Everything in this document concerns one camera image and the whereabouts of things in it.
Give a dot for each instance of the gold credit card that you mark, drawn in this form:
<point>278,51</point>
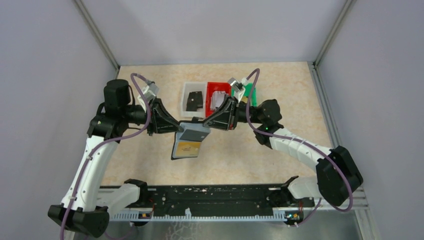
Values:
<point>187,149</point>

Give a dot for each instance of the cards in red bin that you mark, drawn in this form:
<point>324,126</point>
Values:
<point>216,100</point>

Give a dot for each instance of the red plastic bin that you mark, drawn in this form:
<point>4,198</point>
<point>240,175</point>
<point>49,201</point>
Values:
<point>210,88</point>

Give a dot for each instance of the aluminium frame rail right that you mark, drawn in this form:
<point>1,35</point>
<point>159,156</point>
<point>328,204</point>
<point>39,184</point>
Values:
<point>323,100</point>

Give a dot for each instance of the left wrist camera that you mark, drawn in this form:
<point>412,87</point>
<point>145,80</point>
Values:
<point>150,92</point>

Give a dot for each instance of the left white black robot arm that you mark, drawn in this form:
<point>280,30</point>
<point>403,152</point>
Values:
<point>125,103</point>

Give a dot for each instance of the aluminium frame rail left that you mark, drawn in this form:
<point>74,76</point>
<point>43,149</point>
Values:
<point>96,33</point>

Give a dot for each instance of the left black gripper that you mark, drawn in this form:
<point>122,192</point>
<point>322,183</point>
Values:
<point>161,121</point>

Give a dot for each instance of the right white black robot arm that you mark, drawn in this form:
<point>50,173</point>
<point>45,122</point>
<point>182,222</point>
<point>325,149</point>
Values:
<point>336,174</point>

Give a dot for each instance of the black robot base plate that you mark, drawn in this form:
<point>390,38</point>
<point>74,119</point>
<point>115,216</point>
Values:
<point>232,200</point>

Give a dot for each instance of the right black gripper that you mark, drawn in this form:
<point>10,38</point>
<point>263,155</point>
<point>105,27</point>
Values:
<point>226,117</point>

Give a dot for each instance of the white plastic bin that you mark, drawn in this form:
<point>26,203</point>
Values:
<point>189,87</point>

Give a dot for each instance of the aluminium frame rail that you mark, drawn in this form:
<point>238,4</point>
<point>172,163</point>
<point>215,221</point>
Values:
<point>96,33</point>
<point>323,100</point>

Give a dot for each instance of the black card holder in bin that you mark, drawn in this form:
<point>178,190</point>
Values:
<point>194,101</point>

